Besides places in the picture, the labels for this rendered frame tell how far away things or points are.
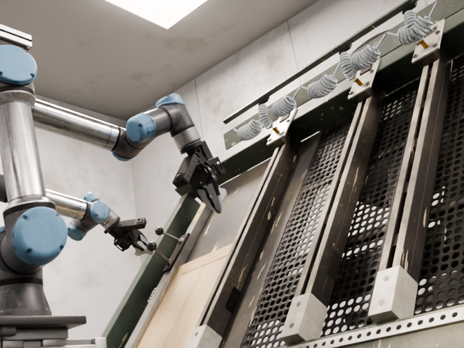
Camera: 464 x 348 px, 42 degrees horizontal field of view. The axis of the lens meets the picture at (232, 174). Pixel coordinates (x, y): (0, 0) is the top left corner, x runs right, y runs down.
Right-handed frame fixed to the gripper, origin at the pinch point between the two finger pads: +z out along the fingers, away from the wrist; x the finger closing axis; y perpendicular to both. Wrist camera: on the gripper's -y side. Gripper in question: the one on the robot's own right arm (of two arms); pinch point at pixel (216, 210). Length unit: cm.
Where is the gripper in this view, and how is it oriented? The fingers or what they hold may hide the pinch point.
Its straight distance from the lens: 172.1
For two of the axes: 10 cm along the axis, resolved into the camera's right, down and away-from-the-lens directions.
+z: 4.4, 9.0, 0.2
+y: 5.3, -2.8, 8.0
